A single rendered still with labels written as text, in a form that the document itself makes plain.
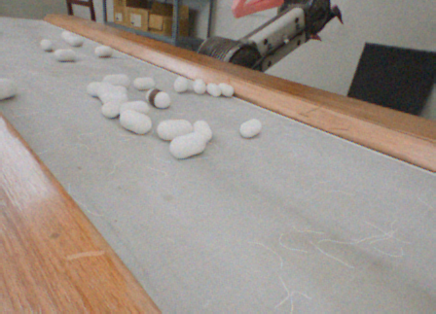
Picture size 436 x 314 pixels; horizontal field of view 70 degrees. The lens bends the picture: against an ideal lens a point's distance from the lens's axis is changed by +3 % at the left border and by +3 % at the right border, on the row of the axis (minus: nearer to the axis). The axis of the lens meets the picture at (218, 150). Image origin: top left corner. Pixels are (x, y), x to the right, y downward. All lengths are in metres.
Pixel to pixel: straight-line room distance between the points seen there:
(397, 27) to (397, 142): 1.94
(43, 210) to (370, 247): 0.19
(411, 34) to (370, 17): 0.26
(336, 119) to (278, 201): 0.20
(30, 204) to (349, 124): 0.34
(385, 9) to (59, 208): 2.25
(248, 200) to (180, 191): 0.05
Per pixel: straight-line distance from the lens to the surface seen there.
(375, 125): 0.40
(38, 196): 0.19
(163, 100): 0.39
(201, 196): 0.22
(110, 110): 0.35
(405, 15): 2.30
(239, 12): 0.46
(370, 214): 0.26
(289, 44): 0.86
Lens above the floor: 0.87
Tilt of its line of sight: 25 degrees down
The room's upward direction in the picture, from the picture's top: 7 degrees clockwise
